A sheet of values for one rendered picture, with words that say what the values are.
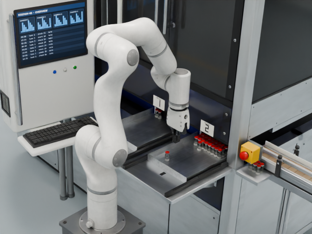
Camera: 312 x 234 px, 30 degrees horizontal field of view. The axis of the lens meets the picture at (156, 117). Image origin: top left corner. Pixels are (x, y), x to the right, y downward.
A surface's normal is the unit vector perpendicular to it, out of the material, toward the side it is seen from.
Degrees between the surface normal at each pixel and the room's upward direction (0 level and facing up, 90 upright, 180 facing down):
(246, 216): 90
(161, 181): 0
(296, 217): 90
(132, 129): 0
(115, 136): 62
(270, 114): 90
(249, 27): 90
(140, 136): 0
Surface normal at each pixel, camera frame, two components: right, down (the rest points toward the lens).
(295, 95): 0.68, 0.37
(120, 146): 0.71, -0.08
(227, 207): -0.73, 0.30
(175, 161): 0.04, -0.88
